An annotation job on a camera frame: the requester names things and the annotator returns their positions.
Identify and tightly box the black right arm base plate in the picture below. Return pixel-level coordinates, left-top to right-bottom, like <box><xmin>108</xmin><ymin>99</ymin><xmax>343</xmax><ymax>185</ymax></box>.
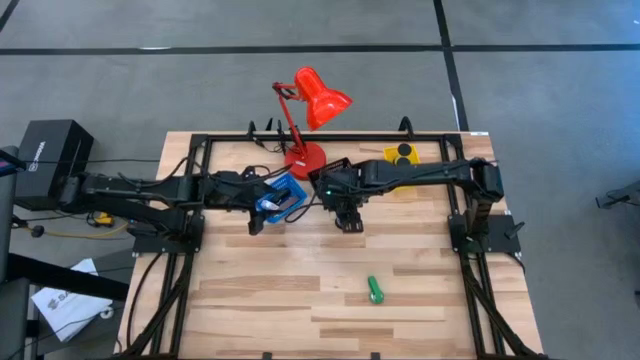
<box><xmin>447</xmin><ymin>213</ymin><xmax>522</xmax><ymax>254</ymax></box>

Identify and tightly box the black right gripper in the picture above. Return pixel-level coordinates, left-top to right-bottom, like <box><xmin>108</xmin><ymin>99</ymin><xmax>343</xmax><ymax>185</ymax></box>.
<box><xmin>317</xmin><ymin>168</ymin><xmax>370</xmax><ymax>235</ymax></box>

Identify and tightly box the black plastic basket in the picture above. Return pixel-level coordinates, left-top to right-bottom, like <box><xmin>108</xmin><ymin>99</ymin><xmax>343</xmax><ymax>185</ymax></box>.
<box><xmin>306</xmin><ymin>156</ymin><xmax>352</xmax><ymax>190</ymax></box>

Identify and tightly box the black printed box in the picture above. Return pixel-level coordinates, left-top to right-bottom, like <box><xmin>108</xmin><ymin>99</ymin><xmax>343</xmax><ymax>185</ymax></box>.
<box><xmin>13</xmin><ymin>118</ymin><xmax>95</xmax><ymax>212</ymax></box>

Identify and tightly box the black aluminium table frame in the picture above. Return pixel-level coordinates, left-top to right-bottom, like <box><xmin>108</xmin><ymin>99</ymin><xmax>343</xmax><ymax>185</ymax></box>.
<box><xmin>113</xmin><ymin>117</ymin><xmax>551</xmax><ymax>360</ymax></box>

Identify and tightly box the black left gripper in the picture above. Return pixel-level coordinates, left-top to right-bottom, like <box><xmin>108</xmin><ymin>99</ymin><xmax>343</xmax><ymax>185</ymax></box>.
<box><xmin>219</xmin><ymin>169</ymin><xmax>293</xmax><ymax>237</ymax></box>

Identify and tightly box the green band watch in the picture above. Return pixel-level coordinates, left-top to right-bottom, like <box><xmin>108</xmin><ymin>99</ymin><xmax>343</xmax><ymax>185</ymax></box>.
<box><xmin>367</xmin><ymin>275</ymin><xmax>386</xmax><ymax>306</ymax></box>

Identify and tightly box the black chair base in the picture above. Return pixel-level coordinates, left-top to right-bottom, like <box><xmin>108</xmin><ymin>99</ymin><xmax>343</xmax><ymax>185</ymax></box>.
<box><xmin>594</xmin><ymin>178</ymin><xmax>640</xmax><ymax>211</ymax></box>

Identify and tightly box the black workstation furniture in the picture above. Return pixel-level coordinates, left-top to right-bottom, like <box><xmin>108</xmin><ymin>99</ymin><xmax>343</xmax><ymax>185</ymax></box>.
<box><xmin>0</xmin><ymin>144</ymin><xmax>131</xmax><ymax>360</ymax></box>

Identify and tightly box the white paper bag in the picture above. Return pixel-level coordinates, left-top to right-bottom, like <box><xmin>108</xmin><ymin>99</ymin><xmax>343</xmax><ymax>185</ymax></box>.
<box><xmin>30</xmin><ymin>257</ymin><xmax>114</xmax><ymax>344</ymax></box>

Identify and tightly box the red desk lamp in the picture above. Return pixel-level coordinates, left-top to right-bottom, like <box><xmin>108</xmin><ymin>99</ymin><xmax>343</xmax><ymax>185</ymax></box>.
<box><xmin>271</xmin><ymin>66</ymin><xmax>355</xmax><ymax>182</ymax></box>

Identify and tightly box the blue plastic basket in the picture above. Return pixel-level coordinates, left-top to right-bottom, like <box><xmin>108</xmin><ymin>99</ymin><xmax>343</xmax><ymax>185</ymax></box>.
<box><xmin>254</xmin><ymin>173</ymin><xmax>309</xmax><ymax>225</ymax></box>

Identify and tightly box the yellow floor cable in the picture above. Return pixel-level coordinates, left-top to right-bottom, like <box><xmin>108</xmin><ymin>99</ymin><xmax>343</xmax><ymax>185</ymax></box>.
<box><xmin>17</xmin><ymin>211</ymin><xmax>132</xmax><ymax>241</ymax></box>

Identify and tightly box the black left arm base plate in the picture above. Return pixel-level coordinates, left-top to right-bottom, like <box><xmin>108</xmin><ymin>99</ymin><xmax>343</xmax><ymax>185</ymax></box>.
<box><xmin>131</xmin><ymin>213</ymin><xmax>205</xmax><ymax>255</ymax></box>

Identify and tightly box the yellow plastic basket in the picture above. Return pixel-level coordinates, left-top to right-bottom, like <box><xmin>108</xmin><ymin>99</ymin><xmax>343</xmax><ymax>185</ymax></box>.
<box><xmin>382</xmin><ymin>142</ymin><xmax>422</xmax><ymax>194</ymax></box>

